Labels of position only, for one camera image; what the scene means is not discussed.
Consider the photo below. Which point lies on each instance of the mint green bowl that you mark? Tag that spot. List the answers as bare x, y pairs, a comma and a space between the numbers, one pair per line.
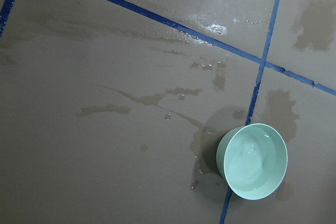
253, 160

